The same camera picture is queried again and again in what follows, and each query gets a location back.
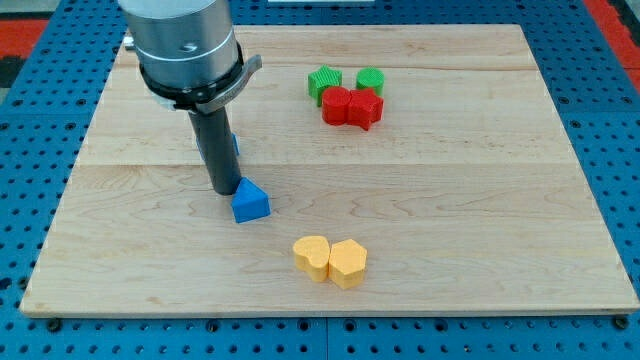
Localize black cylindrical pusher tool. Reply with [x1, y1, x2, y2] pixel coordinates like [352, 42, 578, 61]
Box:
[189, 108, 242, 195]

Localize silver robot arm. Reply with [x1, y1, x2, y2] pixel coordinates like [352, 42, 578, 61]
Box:
[118, 0, 262, 195]

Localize blue triangle block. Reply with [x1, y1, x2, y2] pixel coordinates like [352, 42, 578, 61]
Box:
[231, 177, 271, 223]

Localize green star block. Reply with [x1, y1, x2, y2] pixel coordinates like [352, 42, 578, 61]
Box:
[307, 65, 342, 107]

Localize red cylinder block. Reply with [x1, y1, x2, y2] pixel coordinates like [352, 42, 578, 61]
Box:
[321, 86, 351, 126]

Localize red star block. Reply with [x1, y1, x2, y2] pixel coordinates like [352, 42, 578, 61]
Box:
[346, 88, 384, 131]

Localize yellow heart block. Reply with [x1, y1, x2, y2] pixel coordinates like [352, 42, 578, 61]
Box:
[292, 235, 330, 282]

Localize green cylinder block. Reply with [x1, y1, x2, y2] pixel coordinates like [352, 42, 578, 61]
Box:
[356, 67, 385, 97]

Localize yellow hexagon block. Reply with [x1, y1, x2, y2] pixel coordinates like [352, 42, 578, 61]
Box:
[328, 239, 368, 289]

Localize wooden board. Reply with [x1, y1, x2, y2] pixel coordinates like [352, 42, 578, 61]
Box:
[20, 25, 639, 318]

